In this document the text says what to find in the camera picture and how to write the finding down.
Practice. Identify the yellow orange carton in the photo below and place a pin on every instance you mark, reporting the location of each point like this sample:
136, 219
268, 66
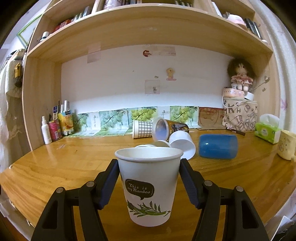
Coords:
66, 123

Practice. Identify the cream ceramic mug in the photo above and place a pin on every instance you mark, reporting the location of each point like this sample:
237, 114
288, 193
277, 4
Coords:
286, 145

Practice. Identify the white spray bottle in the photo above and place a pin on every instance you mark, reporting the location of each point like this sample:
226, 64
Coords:
46, 131

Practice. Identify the checkered paper cup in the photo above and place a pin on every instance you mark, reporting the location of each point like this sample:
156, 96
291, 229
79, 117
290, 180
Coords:
141, 129

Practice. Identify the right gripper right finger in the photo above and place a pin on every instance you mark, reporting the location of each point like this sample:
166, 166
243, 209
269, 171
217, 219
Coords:
242, 222

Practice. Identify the blue plastic cup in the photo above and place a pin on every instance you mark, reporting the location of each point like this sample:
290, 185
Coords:
218, 146

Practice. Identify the brown haired rag doll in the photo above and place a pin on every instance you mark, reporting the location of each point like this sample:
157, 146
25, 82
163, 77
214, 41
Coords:
241, 74

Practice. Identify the white lace cloth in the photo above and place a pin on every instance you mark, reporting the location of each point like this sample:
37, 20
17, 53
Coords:
13, 138

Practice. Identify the green tissue box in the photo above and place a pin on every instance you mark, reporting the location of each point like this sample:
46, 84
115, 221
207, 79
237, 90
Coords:
268, 128

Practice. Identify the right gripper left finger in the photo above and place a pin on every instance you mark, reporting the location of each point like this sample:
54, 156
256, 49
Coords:
57, 219

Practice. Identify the dark patterned cup blue inside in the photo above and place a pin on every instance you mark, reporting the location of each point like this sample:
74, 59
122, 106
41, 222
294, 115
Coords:
162, 128

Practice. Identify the white bamboo print paper cup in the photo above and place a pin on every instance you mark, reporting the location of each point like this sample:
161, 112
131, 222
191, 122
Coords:
149, 177

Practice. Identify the pink red can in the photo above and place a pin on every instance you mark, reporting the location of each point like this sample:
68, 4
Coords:
55, 130

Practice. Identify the wooden bookshelf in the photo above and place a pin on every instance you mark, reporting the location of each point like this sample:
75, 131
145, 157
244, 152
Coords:
135, 24

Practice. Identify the letter print fabric bag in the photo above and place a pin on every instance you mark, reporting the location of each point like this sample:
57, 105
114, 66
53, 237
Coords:
239, 114

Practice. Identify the plain white paper cup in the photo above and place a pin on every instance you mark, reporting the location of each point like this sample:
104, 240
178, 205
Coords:
182, 140

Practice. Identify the black pen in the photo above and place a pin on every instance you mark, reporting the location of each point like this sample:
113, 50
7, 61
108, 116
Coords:
236, 131

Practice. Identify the brown sleeve paper cup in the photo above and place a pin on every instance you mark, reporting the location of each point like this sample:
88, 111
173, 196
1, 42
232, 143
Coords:
159, 143

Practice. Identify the pink round box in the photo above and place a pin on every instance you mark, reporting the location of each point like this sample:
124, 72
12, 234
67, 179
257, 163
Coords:
233, 93

